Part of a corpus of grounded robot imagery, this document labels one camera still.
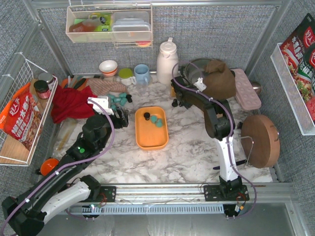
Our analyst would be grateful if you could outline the orange storage basket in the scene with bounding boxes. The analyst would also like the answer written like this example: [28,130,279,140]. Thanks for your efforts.
[135,106,169,151]

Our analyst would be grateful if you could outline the brown cloth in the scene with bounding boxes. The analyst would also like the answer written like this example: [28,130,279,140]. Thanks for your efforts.
[203,59,236,100]

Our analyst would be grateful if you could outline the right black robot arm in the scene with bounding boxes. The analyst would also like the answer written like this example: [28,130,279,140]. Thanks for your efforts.
[171,77,242,190]

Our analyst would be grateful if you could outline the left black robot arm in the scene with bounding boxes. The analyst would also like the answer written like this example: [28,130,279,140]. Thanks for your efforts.
[0,102,115,236]

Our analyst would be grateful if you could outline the teal capsule numbered three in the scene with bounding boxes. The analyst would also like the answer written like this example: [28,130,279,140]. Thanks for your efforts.
[113,97,122,103]

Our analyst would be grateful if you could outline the steel pot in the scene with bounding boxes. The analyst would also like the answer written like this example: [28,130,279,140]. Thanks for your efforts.
[180,58,213,84]

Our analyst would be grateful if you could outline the clear drinking glass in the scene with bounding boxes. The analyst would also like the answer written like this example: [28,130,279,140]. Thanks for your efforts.
[136,80,148,95]

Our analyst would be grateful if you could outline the white thermos jug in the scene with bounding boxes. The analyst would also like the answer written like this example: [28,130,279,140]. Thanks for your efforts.
[157,37,179,85]

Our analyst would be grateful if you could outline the green lidded cup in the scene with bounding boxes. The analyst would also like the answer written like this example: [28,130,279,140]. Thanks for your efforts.
[118,68,136,86]

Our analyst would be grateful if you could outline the red satin cloth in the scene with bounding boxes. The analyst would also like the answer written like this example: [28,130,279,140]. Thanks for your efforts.
[51,85,97,124]

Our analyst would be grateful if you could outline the blue mug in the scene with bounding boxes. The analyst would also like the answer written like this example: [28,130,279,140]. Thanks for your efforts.
[134,64,151,84]

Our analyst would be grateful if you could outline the orange striped white bowl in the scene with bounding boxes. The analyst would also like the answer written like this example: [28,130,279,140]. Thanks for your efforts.
[99,60,118,77]

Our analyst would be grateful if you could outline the orange plate with utensils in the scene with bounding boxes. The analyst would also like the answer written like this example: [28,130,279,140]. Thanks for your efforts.
[61,76,88,91]

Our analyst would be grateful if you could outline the clear glass container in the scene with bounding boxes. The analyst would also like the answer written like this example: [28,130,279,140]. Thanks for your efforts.
[46,118,86,160]

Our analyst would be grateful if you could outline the pink egg tray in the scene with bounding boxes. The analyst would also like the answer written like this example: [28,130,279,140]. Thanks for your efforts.
[231,68,261,111]

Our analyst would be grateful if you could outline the dark lidded jar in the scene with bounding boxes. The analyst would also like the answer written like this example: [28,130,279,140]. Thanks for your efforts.
[33,80,51,99]

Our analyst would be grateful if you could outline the orange round lid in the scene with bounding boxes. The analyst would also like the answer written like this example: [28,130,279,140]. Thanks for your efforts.
[39,158,59,176]

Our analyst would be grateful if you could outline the silver lidded jar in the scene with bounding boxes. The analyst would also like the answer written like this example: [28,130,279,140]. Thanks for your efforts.
[38,72,55,90]

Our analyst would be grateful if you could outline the round wooden board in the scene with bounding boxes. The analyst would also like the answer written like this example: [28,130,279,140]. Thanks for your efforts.
[241,115,280,168]

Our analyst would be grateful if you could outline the clear plastic food box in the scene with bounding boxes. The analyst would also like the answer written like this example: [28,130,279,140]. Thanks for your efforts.
[112,11,151,42]

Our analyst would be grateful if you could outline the red snack bag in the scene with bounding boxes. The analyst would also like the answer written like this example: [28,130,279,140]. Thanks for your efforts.
[0,83,41,150]

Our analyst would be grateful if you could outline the white side rack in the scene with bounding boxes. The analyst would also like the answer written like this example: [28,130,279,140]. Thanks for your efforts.
[270,43,315,136]

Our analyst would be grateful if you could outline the red noodle packets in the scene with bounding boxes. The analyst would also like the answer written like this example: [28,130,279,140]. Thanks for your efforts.
[280,13,315,120]

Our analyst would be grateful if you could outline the purple cable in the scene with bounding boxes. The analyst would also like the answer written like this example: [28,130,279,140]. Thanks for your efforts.
[0,98,116,234]
[171,62,258,219]

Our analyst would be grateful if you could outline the clear wall shelf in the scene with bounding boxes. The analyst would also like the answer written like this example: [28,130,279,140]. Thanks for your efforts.
[65,3,153,48]

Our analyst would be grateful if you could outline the white wire basket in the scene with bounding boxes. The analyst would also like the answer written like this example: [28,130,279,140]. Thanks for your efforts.
[0,59,59,166]

